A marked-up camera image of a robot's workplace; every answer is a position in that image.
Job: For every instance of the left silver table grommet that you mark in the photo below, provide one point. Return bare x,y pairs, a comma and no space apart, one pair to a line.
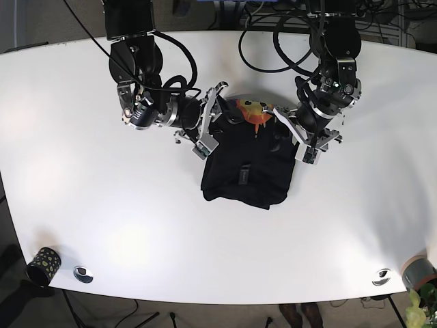
83,274

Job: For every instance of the black T-shirt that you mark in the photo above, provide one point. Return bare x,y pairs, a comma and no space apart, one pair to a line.
242,167

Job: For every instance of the right silver table grommet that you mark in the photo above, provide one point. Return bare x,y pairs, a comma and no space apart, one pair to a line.
381,277

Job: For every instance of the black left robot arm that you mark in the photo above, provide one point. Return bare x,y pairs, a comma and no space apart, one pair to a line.
334,33

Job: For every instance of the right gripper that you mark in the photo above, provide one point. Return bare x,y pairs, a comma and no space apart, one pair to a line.
192,116

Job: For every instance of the grey plant pot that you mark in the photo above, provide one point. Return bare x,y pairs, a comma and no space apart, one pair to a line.
417,272

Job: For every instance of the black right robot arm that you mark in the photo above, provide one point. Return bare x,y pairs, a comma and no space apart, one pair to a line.
135,64

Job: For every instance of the green potted plant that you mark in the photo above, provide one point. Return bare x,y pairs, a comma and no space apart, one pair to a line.
422,311

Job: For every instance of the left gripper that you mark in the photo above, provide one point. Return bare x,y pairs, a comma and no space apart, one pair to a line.
322,95

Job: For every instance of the silver table grommet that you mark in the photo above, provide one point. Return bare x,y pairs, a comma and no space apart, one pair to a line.
83,274
381,277

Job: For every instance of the black gold spotted cup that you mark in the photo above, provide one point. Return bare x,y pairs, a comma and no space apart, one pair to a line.
43,267

